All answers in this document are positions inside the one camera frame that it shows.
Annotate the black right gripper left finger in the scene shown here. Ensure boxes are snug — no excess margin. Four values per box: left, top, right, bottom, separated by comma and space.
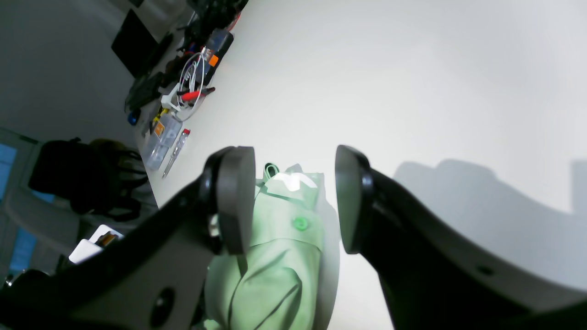
1, 146, 255, 330

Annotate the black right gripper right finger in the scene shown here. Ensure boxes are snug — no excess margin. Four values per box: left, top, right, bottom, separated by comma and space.
335, 145, 586, 330

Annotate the light green T-shirt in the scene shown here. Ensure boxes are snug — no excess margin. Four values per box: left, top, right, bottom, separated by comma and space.
199, 163, 324, 330

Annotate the black backpack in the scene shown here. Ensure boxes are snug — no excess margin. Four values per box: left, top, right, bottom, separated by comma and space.
28, 138, 148, 223

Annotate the clear plastic parts box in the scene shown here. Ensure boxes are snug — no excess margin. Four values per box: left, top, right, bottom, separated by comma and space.
141, 113, 183, 171

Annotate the red-capped screwdriver pen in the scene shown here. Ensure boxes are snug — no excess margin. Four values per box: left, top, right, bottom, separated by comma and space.
161, 129, 191, 178

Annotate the black laptop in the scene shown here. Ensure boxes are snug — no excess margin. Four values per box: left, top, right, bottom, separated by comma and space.
111, 9, 174, 78

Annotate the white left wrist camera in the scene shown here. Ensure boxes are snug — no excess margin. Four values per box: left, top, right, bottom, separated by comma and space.
68, 224, 124, 264

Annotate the white cable coil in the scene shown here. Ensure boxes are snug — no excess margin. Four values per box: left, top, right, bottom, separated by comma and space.
177, 48, 207, 110

